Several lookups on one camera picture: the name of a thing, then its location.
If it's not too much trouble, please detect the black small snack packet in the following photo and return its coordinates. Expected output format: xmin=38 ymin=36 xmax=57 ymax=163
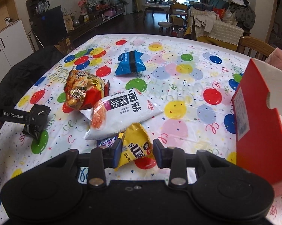
xmin=22 ymin=104 xmax=51 ymax=141

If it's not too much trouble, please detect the wooden dining chair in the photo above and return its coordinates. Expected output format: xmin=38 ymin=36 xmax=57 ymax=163
xmin=237 ymin=36 xmax=275 ymax=60

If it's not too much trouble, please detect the purple candy packet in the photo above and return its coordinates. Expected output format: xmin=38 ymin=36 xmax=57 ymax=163
xmin=96 ymin=135 xmax=118 ymax=147

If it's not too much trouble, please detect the red cardboard shoe box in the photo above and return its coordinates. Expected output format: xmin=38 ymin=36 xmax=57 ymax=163
xmin=232 ymin=58 xmax=282 ymax=196

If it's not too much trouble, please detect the black jacket on chair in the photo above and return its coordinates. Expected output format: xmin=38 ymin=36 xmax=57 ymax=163
xmin=0 ymin=45 xmax=64 ymax=107

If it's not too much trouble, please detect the white spicy strip bag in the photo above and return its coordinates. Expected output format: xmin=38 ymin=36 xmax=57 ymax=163
xmin=81 ymin=88 xmax=164 ymax=140

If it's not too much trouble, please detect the yellow candy bag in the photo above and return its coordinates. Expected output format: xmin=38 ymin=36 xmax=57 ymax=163
xmin=116 ymin=123 xmax=154 ymax=170

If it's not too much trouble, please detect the sofa with cream cover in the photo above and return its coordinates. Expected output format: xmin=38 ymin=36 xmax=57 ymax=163
xmin=184 ymin=8 xmax=244 ymax=51

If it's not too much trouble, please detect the white cabinet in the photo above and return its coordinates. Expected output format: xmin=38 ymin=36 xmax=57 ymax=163
xmin=0 ymin=20 xmax=33 ymax=83

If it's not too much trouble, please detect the small round stool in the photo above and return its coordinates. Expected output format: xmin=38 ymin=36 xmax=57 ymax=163
xmin=158 ymin=21 xmax=173 ymax=34

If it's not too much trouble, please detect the dark tv console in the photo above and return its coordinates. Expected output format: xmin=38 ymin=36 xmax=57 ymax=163
xmin=63 ymin=3 xmax=125 ymax=42

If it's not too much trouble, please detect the balloon pattern tablecloth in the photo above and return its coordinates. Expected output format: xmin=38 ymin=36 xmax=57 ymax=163
xmin=0 ymin=34 xmax=282 ymax=224

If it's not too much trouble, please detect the blue snack packet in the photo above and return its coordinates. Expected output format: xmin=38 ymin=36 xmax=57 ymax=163
xmin=115 ymin=50 xmax=146 ymax=76

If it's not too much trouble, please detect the orange red chip bag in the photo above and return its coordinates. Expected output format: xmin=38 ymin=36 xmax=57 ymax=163
xmin=64 ymin=69 xmax=110 ymax=111

